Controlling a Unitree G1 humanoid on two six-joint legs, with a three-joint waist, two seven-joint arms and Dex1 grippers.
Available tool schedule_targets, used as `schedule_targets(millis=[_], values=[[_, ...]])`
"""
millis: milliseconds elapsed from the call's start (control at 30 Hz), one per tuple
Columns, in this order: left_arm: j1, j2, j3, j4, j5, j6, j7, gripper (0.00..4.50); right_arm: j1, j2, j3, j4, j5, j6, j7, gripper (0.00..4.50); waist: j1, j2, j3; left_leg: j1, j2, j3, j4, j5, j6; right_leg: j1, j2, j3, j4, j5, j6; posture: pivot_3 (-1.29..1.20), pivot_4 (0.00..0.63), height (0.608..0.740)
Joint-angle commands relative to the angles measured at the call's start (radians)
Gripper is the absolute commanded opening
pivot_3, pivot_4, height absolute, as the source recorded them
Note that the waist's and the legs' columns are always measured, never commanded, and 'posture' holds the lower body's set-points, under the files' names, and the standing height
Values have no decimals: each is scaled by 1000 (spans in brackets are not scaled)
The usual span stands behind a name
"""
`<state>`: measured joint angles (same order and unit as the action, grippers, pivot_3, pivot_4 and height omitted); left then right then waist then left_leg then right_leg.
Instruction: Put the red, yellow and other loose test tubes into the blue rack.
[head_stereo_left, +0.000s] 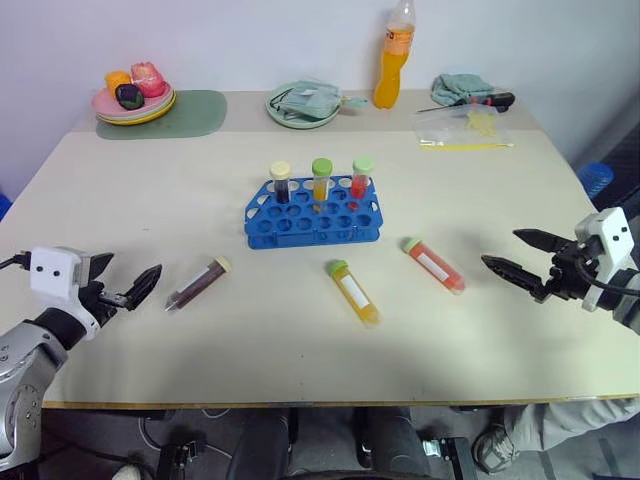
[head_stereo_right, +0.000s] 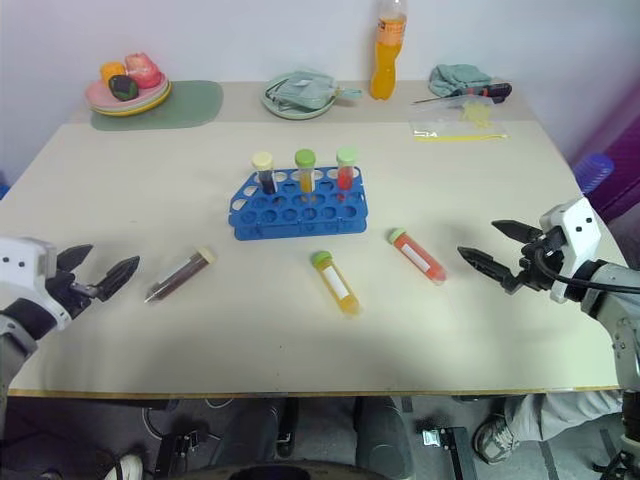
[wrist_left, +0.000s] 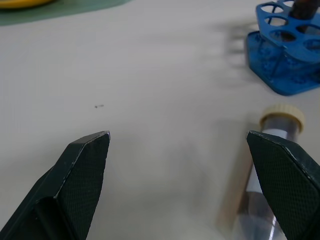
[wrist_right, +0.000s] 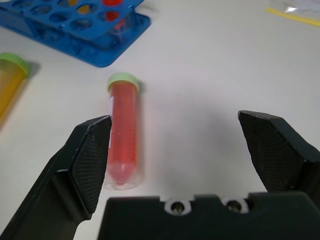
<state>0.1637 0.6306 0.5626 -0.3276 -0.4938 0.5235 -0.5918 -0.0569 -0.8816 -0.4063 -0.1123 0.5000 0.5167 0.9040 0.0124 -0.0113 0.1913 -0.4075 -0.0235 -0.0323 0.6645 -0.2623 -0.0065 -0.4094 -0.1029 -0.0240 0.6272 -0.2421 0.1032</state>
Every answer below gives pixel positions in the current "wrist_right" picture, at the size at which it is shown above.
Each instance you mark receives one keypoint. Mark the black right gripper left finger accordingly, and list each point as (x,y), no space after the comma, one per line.
(62,175)

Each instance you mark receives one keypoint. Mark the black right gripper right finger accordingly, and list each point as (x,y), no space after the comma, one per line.
(280,155)

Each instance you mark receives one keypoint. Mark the red tube green cap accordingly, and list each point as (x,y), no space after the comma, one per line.
(123,130)

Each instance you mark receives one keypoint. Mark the yellow tube green cap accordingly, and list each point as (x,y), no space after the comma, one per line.
(11,82)

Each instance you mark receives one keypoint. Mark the blue tube rack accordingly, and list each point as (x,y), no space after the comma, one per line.
(75,27)

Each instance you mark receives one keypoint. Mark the clear plastic bag yellow strip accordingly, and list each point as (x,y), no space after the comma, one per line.
(295,11)

